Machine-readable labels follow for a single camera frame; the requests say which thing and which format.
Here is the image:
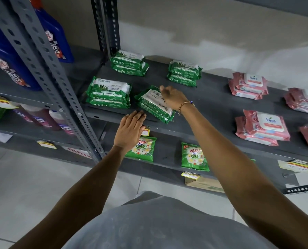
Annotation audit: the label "person's left hand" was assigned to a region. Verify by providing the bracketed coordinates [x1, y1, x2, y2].
[113, 110, 147, 153]

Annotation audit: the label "person's right hand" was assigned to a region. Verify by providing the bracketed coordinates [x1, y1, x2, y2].
[160, 85, 190, 112]

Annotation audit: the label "green aloe wipes packet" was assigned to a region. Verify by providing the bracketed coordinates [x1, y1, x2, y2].
[137, 85, 176, 117]
[134, 95, 175, 124]

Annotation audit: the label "person's right forearm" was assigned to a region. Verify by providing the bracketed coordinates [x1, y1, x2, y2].
[179, 102, 308, 249]

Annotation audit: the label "person's left forearm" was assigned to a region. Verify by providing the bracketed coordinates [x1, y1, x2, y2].
[10, 146, 130, 249]

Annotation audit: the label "stacks of green wipes packs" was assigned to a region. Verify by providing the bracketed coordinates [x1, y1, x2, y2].
[86, 50, 203, 109]

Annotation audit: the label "gray metal shelving rack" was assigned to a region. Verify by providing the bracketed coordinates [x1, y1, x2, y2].
[0, 0, 308, 195]

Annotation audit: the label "white shelf price label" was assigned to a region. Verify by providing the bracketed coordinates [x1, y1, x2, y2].
[62, 146, 93, 160]

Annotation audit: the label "dark red liquid bottle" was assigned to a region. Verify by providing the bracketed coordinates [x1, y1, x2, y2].
[20, 104, 61, 131]
[49, 109, 75, 136]

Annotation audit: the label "brown cardboard box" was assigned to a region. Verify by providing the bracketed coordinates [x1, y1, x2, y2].
[185, 176, 225, 194]

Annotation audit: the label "person's gray shirt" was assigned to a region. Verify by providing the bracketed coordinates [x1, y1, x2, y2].
[63, 191, 279, 249]

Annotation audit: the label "stacks of pink wipes packs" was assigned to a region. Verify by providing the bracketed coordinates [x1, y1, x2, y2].
[228, 72, 308, 150]

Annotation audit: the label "blue detergent bottle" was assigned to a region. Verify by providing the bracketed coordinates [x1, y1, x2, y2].
[29, 0, 75, 63]
[0, 13, 42, 91]

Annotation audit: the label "gold beaded bracelet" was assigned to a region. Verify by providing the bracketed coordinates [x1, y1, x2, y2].
[178, 101, 195, 117]

